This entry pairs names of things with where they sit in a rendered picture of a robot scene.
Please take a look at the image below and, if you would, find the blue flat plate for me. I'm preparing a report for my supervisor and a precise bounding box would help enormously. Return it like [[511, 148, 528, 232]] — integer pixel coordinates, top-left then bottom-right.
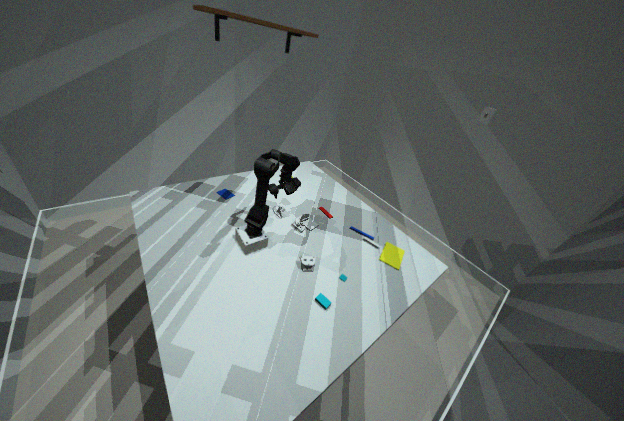
[[217, 189, 235, 200]]

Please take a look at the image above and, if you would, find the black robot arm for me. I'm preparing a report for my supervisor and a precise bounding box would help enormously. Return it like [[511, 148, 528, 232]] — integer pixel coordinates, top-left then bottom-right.
[[244, 149, 300, 239]]

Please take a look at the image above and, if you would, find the yellow flat plate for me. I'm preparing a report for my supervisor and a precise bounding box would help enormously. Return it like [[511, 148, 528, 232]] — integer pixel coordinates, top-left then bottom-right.
[[380, 242, 405, 270]]

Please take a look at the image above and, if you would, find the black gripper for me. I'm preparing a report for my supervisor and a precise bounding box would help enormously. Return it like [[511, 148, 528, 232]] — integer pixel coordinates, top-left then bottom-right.
[[268, 174, 301, 199]]

